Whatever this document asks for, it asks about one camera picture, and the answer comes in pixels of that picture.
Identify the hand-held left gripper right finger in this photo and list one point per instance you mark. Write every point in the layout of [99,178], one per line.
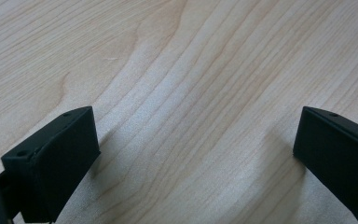
[335,152]

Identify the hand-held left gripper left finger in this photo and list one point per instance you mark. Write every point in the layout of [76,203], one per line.
[52,168]

